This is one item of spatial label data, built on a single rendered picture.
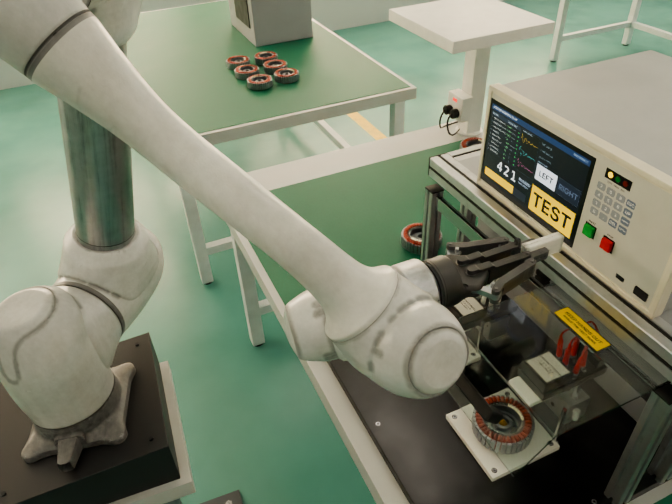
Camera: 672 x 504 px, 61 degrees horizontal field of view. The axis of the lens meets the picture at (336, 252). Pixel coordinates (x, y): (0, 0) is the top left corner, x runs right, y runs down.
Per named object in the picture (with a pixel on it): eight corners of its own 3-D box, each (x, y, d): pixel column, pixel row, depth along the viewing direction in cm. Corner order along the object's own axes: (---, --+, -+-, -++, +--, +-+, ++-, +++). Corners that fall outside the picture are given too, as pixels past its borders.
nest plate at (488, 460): (492, 482, 102) (492, 478, 101) (445, 418, 113) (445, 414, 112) (558, 449, 107) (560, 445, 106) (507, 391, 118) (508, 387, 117)
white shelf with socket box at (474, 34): (440, 186, 185) (453, 41, 157) (385, 139, 212) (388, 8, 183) (528, 160, 195) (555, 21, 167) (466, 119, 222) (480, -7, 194)
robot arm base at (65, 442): (16, 485, 98) (0, 467, 94) (45, 383, 115) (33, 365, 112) (124, 462, 99) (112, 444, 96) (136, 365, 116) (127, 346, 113)
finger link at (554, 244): (524, 246, 86) (527, 248, 86) (561, 233, 88) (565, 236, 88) (521, 261, 88) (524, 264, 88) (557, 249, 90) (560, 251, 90)
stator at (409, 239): (407, 228, 167) (408, 217, 164) (445, 236, 163) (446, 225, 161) (395, 250, 159) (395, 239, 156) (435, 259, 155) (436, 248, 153)
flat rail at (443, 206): (657, 411, 84) (663, 398, 82) (431, 204, 129) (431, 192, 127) (663, 408, 84) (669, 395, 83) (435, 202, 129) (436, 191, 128)
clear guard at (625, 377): (512, 478, 77) (520, 452, 74) (420, 356, 95) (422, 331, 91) (688, 392, 87) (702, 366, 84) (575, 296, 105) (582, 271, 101)
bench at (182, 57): (197, 293, 261) (161, 143, 214) (133, 131, 395) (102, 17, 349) (409, 228, 294) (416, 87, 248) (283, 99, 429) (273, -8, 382)
